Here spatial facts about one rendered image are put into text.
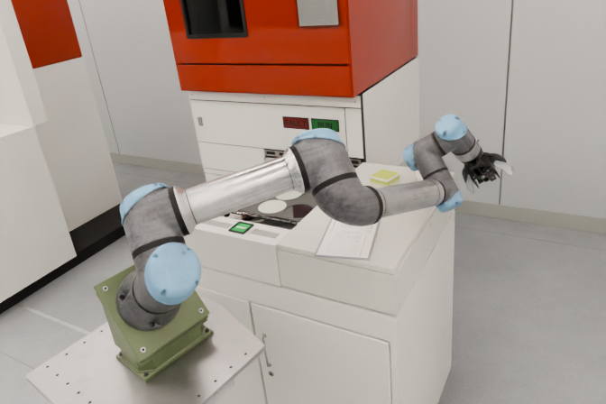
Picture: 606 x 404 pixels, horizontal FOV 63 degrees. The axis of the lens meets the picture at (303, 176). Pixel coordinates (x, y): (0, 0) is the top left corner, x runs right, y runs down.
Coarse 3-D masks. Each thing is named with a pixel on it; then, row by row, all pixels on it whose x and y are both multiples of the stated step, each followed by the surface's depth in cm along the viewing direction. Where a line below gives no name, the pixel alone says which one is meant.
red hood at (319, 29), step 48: (192, 0) 191; (240, 0) 179; (288, 0) 170; (336, 0) 162; (384, 0) 187; (192, 48) 199; (240, 48) 188; (288, 48) 178; (336, 48) 169; (384, 48) 193; (336, 96) 177
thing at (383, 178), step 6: (372, 174) 159; (378, 174) 158; (384, 174) 158; (390, 174) 157; (396, 174) 157; (372, 180) 158; (378, 180) 156; (384, 180) 154; (390, 180) 155; (396, 180) 157; (372, 186) 159; (378, 186) 157; (384, 186) 155
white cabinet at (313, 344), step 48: (240, 288) 154; (288, 288) 144; (432, 288) 159; (288, 336) 151; (336, 336) 141; (384, 336) 132; (432, 336) 168; (240, 384) 174; (288, 384) 161; (336, 384) 149; (384, 384) 139; (432, 384) 177
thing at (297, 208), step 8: (264, 200) 180; (288, 200) 178; (296, 200) 177; (304, 200) 177; (312, 200) 176; (248, 208) 175; (256, 208) 174; (288, 208) 172; (296, 208) 171; (304, 208) 171; (312, 208) 170; (272, 216) 168; (280, 216) 167; (288, 216) 167; (296, 216) 166; (304, 216) 165
